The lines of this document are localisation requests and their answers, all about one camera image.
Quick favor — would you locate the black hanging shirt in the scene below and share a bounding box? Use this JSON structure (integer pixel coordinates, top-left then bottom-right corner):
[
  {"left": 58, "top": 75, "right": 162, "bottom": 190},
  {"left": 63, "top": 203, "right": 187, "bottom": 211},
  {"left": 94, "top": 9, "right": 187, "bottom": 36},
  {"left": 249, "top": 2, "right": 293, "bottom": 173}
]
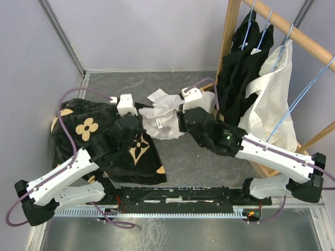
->
[
  {"left": 217, "top": 17, "right": 260, "bottom": 115},
  {"left": 223, "top": 25, "right": 274, "bottom": 126}
]

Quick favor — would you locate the aluminium corner post left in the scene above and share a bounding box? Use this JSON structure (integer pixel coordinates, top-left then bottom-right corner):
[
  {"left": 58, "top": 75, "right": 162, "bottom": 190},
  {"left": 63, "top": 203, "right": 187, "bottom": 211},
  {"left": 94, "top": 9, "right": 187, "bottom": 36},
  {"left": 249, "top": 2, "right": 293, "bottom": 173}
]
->
[{"left": 37, "top": 0, "right": 86, "bottom": 76}]

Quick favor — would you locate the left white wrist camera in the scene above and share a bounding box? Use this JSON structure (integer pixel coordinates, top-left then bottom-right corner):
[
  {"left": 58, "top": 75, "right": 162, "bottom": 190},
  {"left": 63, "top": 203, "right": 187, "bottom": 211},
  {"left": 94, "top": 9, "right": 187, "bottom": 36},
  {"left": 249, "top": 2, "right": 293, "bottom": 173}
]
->
[{"left": 109, "top": 94, "right": 138, "bottom": 117}]

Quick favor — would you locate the blue wire hanger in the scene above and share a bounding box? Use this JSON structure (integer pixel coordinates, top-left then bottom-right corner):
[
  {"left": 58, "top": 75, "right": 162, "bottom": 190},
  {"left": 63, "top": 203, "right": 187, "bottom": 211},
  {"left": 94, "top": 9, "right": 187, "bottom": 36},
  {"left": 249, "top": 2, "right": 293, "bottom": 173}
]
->
[{"left": 266, "top": 55, "right": 334, "bottom": 143}]

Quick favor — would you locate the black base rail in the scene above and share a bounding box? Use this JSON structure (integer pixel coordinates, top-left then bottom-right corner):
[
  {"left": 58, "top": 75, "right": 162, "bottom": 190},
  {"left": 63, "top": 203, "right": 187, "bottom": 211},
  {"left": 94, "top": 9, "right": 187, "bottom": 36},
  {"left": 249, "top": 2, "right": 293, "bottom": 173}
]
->
[{"left": 97, "top": 187, "right": 272, "bottom": 212}]

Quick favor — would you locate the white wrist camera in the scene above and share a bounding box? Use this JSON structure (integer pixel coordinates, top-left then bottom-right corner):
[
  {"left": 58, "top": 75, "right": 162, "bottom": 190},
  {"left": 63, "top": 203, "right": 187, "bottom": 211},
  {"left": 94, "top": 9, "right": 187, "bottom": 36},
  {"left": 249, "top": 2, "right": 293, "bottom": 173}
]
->
[
  {"left": 109, "top": 94, "right": 138, "bottom": 117},
  {"left": 181, "top": 88, "right": 203, "bottom": 113}
]

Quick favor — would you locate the white shirt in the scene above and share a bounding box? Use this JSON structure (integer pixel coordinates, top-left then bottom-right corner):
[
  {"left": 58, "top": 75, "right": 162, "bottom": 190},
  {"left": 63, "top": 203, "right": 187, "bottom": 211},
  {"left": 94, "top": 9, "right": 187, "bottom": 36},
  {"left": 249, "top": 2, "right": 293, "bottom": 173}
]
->
[
  {"left": 139, "top": 89, "right": 215, "bottom": 140},
  {"left": 238, "top": 39, "right": 297, "bottom": 152}
]

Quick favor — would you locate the aluminium corner post right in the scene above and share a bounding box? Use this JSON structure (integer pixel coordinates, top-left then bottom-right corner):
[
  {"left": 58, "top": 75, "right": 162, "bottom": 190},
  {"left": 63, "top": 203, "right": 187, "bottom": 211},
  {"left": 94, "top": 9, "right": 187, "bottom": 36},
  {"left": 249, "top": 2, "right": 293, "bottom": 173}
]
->
[{"left": 293, "top": 0, "right": 314, "bottom": 29}]

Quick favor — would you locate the aluminium corner post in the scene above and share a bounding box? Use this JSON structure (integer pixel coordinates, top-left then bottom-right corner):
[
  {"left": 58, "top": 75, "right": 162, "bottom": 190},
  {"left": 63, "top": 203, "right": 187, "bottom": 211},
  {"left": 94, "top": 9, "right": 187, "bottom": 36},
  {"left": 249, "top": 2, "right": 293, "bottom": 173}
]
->
[
  {"left": 293, "top": 0, "right": 314, "bottom": 29},
  {"left": 37, "top": 0, "right": 86, "bottom": 76}
]

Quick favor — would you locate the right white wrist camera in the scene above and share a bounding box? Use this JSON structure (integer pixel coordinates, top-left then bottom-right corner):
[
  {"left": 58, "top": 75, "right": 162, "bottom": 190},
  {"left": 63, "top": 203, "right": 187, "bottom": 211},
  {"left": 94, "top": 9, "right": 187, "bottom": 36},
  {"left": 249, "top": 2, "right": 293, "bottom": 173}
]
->
[{"left": 181, "top": 88, "right": 203, "bottom": 113}]

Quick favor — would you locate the black floral plush blanket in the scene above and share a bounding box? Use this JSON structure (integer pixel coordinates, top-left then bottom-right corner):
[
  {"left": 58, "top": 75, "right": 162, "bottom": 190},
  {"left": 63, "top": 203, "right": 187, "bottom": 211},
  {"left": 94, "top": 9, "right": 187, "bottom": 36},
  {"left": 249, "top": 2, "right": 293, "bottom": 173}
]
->
[{"left": 50, "top": 98, "right": 167, "bottom": 185}]

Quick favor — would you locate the wooden clothes rack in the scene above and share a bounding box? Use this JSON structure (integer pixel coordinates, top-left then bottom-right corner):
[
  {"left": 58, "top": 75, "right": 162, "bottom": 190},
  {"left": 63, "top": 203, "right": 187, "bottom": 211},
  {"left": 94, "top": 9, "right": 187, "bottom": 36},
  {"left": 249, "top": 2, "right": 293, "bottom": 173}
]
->
[{"left": 217, "top": 1, "right": 334, "bottom": 178}]

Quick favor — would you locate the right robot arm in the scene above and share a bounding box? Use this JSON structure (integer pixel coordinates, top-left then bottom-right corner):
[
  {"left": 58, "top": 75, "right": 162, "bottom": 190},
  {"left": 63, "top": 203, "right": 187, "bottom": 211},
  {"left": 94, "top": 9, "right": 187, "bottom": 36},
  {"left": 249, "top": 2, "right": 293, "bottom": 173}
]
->
[{"left": 177, "top": 107, "right": 326, "bottom": 204}]

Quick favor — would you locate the white hanging shirt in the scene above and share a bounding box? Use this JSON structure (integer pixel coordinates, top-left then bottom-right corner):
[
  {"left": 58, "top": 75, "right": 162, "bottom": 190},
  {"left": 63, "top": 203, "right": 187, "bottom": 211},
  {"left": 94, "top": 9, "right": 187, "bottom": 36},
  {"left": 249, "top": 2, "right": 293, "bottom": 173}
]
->
[{"left": 238, "top": 39, "right": 297, "bottom": 152}]

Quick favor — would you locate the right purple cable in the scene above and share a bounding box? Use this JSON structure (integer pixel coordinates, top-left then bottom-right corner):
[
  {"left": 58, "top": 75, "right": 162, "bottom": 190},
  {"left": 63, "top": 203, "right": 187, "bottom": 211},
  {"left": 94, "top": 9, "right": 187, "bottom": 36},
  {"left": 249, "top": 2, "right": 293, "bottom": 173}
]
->
[{"left": 183, "top": 77, "right": 220, "bottom": 118}]

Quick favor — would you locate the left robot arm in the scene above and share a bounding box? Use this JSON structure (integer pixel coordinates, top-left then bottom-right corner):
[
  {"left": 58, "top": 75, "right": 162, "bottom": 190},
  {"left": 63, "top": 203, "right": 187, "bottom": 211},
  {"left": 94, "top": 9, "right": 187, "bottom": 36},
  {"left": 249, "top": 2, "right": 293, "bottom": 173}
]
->
[{"left": 15, "top": 115, "right": 143, "bottom": 226}]

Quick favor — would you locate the white slotted cable duct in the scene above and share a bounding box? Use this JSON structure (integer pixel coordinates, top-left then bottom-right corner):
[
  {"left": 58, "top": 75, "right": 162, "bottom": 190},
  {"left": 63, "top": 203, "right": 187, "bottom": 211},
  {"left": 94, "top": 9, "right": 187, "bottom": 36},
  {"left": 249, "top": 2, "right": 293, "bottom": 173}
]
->
[{"left": 53, "top": 205, "right": 262, "bottom": 218}]

